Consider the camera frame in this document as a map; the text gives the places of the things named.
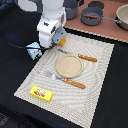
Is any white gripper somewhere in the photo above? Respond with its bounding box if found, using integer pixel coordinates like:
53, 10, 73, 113
37, 9, 66, 48

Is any orange toy bread loaf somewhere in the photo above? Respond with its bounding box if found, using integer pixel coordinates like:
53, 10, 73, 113
57, 37, 66, 47

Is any brown toy sausage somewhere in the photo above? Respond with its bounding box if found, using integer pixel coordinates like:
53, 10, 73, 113
83, 14, 100, 19

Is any light blue toy cup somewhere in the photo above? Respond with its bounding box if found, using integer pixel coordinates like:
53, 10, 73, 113
27, 42, 42, 60

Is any yellow butter box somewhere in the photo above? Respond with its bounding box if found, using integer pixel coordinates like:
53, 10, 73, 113
30, 86, 53, 102

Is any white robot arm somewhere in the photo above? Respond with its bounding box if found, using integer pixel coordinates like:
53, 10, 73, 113
18, 0, 66, 48

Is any dark grey pot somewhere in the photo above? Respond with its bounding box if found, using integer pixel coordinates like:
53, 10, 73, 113
63, 0, 84, 20

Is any beige round plate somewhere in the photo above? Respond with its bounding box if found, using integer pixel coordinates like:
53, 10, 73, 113
56, 55, 83, 78

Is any pink brown mat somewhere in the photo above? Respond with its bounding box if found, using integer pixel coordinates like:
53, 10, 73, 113
65, 0, 128, 43

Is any woven beige placemat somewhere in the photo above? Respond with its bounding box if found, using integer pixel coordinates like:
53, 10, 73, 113
14, 33, 114, 128

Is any black round lid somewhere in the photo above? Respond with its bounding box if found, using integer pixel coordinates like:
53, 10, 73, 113
88, 1, 104, 9

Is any beige pan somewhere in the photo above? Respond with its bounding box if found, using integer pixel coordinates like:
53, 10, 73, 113
116, 4, 128, 30

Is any knife with orange handle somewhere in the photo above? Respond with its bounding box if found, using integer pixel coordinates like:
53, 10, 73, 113
57, 48, 98, 63

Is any black cable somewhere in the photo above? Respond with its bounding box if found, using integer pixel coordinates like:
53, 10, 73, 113
0, 33, 43, 51

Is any fork with orange handle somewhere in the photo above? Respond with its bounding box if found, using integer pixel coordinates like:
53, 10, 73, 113
44, 71, 85, 89

